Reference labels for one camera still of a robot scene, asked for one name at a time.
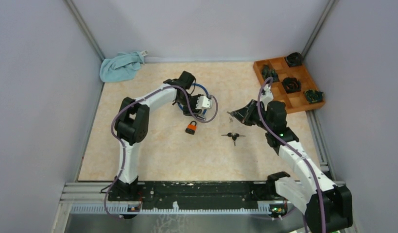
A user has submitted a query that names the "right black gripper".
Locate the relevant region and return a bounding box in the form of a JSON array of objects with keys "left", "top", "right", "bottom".
[{"left": 232, "top": 100, "right": 273, "bottom": 132}]

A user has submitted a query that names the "blue cable lock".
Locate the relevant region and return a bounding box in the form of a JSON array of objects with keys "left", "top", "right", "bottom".
[{"left": 175, "top": 81, "right": 212, "bottom": 121}]

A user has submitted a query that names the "orange black padlock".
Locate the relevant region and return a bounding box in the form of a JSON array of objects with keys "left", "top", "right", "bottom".
[{"left": 185, "top": 121, "right": 197, "bottom": 135}]

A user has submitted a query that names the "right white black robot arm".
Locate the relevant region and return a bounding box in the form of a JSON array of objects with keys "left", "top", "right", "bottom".
[{"left": 229, "top": 100, "right": 353, "bottom": 233}]

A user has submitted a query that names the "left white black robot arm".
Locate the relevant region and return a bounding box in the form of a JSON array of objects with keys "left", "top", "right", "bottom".
[{"left": 109, "top": 71, "right": 212, "bottom": 201}]

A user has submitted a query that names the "black key bunch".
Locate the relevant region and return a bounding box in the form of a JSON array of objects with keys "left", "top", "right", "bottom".
[{"left": 222, "top": 132, "right": 245, "bottom": 146}]

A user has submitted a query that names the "dark green object left tray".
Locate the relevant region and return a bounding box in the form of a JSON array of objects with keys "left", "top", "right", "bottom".
[{"left": 261, "top": 65, "right": 279, "bottom": 83}]

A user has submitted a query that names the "dark green object tray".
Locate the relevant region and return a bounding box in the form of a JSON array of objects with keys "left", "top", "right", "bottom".
[
  {"left": 261, "top": 65, "right": 279, "bottom": 83},
  {"left": 304, "top": 89, "right": 324, "bottom": 104}
]

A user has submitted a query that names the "dark object centre tray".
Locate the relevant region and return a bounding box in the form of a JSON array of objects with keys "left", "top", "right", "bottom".
[{"left": 282, "top": 77, "right": 301, "bottom": 94}]

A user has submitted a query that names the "wooden compartment tray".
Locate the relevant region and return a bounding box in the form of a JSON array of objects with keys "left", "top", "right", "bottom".
[{"left": 253, "top": 57, "right": 325, "bottom": 114}]

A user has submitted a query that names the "light blue towel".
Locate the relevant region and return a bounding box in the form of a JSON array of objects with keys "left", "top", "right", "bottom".
[{"left": 99, "top": 50, "right": 149, "bottom": 83}]

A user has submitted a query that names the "dark green object right tray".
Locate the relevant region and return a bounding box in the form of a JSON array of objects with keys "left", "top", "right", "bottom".
[{"left": 304, "top": 89, "right": 324, "bottom": 104}]

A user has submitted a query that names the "dark object top tray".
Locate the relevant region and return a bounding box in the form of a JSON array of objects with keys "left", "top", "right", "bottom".
[{"left": 285, "top": 52, "right": 303, "bottom": 67}]

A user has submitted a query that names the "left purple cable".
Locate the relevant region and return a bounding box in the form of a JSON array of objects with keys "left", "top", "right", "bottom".
[{"left": 103, "top": 84, "right": 219, "bottom": 221}]

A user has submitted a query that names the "purple cable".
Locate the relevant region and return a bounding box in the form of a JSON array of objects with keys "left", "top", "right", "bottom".
[
  {"left": 257, "top": 76, "right": 328, "bottom": 233},
  {"left": 103, "top": 84, "right": 219, "bottom": 221}
]

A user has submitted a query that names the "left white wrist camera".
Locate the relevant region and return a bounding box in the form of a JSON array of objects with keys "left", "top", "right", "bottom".
[{"left": 196, "top": 96, "right": 213, "bottom": 110}]

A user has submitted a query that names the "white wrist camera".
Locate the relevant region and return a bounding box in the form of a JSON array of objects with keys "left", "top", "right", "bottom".
[
  {"left": 196, "top": 96, "right": 213, "bottom": 110},
  {"left": 260, "top": 85, "right": 274, "bottom": 104}
]

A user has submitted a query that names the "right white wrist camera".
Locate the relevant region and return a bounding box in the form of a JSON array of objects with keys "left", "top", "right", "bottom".
[{"left": 260, "top": 85, "right": 274, "bottom": 104}]

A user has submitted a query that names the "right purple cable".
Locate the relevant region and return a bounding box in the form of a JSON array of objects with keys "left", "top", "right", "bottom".
[{"left": 257, "top": 76, "right": 328, "bottom": 233}]

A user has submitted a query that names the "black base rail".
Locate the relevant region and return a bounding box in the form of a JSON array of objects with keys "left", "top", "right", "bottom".
[{"left": 107, "top": 181, "right": 285, "bottom": 210}]

